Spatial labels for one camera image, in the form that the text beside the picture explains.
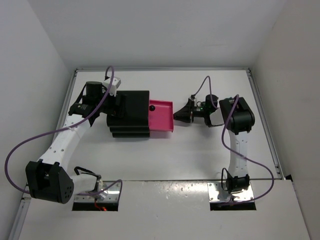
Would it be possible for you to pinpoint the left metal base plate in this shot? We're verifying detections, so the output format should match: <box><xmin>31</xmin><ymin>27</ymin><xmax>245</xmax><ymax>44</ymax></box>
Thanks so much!
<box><xmin>74</xmin><ymin>181</ymin><xmax>120</xmax><ymax>204</ymax></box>

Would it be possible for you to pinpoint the black drawer cabinet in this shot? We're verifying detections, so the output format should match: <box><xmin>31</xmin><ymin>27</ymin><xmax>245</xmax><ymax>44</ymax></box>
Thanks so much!
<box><xmin>106</xmin><ymin>90</ymin><xmax>150</xmax><ymax>138</ymax></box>

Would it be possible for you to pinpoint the metal base plate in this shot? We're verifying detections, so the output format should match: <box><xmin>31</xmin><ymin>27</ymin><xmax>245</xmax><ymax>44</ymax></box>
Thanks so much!
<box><xmin>207</xmin><ymin>180</ymin><xmax>254</xmax><ymax>204</ymax></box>
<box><xmin>74</xmin><ymin>181</ymin><xmax>120</xmax><ymax>204</ymax></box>

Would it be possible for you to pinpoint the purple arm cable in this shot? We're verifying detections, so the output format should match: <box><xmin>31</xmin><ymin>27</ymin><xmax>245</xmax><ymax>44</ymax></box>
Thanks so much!
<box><xmin>191</xmin><ymin>76</ymin><xmax>275</xmax><ymax>207</ymax></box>
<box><xmin>4</xmin><ymin>65</ymin><xmax>123</xmax><ymax>196</ymax></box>

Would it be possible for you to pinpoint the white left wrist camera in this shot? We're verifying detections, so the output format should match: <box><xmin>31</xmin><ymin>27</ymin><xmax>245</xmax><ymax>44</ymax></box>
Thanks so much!
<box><xmin>102</xmin><ymin>77</ymin><xmax>122</xmax><ymax>97</ymax></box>

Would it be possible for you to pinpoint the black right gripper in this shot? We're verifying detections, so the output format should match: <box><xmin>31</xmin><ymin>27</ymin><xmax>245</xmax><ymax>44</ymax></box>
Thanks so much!
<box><xmin>174</xmin><ymin>101</ymin><xmax>209</xmax><ymax>123</ymax></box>

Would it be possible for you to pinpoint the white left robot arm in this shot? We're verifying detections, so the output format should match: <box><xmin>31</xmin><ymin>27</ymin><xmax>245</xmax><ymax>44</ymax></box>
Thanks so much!
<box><xmin>25</xmin><ymin>77</ymin><xmax>124</xmax><ymax>204</ymax></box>

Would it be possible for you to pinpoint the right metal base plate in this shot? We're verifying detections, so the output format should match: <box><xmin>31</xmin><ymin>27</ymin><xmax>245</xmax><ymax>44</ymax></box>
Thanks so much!
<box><xmin>207</xmin><ymin>180</ymin><xmax>254</xmax><ymax>204</ymax></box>

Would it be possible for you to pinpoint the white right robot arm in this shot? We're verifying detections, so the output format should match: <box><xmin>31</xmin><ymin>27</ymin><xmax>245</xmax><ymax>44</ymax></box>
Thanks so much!
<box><xmin>173</xmin><ymin>94</ymin><xmax>255</xmax><ymax>194</ymax></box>

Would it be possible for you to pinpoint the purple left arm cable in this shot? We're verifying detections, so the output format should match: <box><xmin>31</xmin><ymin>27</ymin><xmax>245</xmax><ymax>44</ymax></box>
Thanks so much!
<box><xmin>4</xmin><ymin>65</ymin><xmax>123</xmax><ymax>196</ymax></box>

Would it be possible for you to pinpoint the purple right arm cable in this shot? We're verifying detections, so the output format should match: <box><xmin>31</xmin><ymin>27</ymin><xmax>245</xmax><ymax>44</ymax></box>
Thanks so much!
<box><xmin>191</xmin><ymin>76</ymin><xmax>275</xmax><ymax>207</ymax></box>

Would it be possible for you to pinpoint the pink drawer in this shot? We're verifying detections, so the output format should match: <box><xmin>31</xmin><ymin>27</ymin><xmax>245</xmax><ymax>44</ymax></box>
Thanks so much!
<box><xmin>148</xmin><ymin>99</ymin><xmax>174</xmax><ymax>132</ymax></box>

